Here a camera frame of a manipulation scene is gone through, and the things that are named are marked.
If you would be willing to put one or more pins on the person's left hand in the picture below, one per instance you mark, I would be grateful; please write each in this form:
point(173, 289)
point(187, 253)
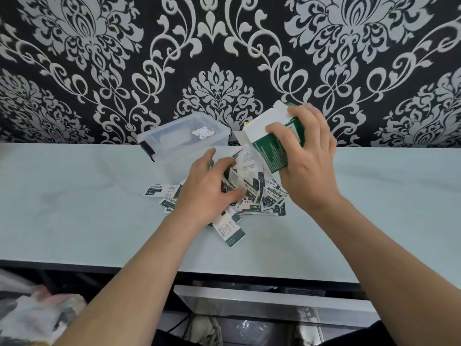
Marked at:
point(201, 194)

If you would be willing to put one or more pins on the person's right hand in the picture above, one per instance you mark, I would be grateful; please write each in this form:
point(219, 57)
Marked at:
point(313, 169)

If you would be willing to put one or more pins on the green white cardboard carton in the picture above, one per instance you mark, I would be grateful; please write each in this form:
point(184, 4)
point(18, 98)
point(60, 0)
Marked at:
point(273, 154)

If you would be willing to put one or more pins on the pile of white green packets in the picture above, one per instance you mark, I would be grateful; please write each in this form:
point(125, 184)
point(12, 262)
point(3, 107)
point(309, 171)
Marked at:
point(252, 190)

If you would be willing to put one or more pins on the clear plastic storage box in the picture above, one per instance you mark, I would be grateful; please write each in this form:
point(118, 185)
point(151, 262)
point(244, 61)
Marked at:
point(147, 151)

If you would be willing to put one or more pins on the person's left forearm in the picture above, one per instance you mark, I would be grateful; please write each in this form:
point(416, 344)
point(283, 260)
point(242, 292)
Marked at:
point(133, 284)

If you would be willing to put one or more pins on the person's right forearm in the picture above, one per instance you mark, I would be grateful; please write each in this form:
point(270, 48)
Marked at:
point(389, 270)

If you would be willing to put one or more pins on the crumpled plastic bag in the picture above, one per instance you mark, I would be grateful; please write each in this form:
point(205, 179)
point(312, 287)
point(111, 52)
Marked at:
point(36, 317)

